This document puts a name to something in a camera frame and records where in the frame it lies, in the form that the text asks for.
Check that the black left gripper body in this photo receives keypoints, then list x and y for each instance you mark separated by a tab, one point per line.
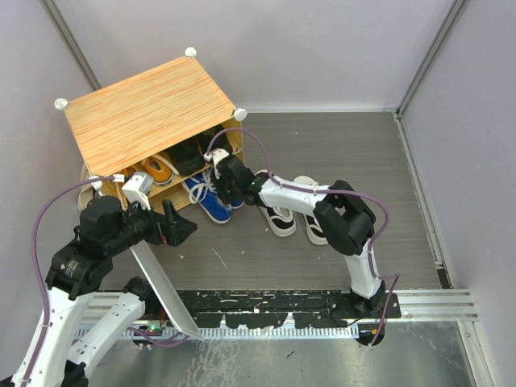
146	224

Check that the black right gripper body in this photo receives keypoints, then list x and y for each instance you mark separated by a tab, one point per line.
227	191

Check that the blue sneaker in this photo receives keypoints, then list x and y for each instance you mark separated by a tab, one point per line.
237	204
201	192

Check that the orange sneaker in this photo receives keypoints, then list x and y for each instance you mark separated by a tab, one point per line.
129	171
160	169

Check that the white cabinet door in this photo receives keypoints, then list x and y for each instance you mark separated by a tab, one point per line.
174	307

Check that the wooden shoe cabinet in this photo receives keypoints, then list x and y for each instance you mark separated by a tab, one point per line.
129	122

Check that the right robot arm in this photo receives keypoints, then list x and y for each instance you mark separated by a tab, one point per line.
346	221

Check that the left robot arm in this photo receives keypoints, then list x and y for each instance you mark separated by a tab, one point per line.
54	357

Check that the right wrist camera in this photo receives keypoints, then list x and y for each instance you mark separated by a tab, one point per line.
215	157

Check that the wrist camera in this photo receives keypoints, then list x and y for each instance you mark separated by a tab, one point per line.
137	189
215	157

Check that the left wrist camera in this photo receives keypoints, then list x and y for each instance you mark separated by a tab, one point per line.
137	189

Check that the grey slotted cable duct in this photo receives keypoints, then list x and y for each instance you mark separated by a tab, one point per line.
288	331

